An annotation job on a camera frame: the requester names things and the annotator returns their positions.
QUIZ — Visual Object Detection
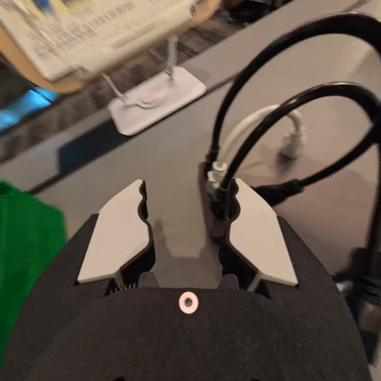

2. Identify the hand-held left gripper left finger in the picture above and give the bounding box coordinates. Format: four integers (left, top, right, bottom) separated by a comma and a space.
77, 179, 156, 285

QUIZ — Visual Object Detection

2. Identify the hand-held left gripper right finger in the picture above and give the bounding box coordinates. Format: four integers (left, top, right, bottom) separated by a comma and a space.
220, 178, 299, 292

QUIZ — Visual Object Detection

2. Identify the white power cable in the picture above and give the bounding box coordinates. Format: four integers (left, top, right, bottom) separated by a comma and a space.
207, 105, 306, 195

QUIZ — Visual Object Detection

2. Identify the short black power cable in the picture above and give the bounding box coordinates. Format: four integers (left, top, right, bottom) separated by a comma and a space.
210, 83, 381, 222

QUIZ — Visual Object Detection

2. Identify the long black power cable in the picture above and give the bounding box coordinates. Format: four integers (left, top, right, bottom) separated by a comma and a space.
207, 12, 381, 328

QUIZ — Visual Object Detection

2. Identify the green cloth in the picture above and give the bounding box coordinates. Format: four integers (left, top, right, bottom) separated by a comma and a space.
0, 179, 68, 365

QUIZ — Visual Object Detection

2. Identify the blue lit screen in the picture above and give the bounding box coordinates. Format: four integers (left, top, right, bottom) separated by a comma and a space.
0, 89, 60, 133

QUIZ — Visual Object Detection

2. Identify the printed paper sheet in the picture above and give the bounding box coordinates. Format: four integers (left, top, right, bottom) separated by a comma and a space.
0, 0, 209, 81

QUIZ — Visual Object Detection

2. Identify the printed paper on wooden board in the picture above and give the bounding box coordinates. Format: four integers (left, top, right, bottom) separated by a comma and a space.
0, 0, 222, 94

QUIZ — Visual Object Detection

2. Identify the white base wire stand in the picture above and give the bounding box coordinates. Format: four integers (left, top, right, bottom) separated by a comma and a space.
101, 36, 207, 136

